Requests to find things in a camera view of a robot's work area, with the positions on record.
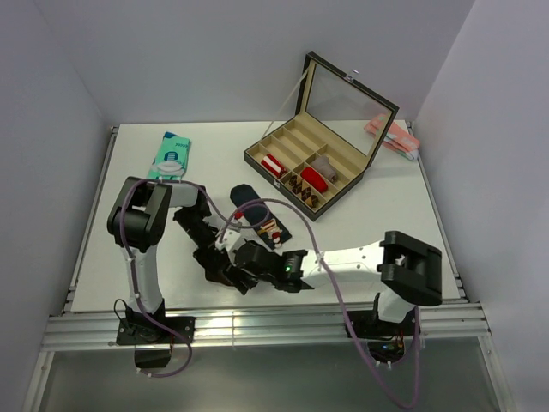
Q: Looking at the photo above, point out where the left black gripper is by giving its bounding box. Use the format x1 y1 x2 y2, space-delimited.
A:
175 209 223 279

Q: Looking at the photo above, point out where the navy patterned sock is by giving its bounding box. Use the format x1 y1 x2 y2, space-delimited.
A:
230 184 292 250

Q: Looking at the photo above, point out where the dark brown sock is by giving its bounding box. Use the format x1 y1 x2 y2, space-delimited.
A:
173 207 216 242

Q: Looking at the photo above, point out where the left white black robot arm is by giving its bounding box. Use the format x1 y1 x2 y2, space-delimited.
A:
106 177 232 342

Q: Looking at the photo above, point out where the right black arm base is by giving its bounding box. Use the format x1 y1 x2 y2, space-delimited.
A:
348 310 417 365

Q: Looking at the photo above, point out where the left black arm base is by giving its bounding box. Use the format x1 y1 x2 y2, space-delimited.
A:
113 299 196 374

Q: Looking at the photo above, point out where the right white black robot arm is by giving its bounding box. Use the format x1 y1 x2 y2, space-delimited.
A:
215 230 443 335

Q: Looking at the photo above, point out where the brown argyle rolled sock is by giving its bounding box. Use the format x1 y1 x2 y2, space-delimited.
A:
287 174 318 209

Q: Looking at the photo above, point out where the red white striped rolled sock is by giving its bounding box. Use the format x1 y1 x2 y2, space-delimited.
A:
261 154 287 179

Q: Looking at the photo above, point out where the mint green sock pair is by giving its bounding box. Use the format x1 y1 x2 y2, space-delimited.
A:
147 131 191 180

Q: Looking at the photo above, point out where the grey rolled sock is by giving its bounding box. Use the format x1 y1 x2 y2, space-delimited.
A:
311 155 338 183

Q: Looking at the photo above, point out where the black compartment storage box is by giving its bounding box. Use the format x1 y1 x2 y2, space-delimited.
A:
244 52 399 221

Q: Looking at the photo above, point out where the pink sock pair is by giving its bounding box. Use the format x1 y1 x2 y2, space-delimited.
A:
364 114 420 161

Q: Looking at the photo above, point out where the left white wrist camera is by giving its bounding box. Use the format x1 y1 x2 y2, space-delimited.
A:
214 229 244 253

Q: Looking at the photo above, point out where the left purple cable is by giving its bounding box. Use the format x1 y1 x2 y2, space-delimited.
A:
122 178 245 379

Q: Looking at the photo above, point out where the purple cable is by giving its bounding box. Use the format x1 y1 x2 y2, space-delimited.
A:
122 178 245 379
222 197 424 409

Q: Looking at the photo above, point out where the aluminium frame rail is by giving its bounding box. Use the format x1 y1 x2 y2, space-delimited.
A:
40 303 492 352

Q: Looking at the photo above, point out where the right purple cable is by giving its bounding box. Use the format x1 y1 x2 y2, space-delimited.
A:
222 197 424 409

